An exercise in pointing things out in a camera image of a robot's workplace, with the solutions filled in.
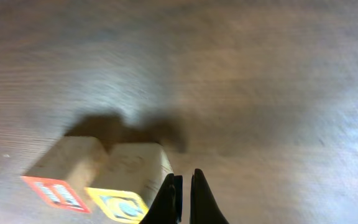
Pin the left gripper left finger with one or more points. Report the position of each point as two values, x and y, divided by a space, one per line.
167 205

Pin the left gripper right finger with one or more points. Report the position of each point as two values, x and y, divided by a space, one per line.
203 207

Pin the yellow C block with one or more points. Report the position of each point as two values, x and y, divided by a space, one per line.
130 180

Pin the red I block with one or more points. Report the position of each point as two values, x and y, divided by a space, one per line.
60 177

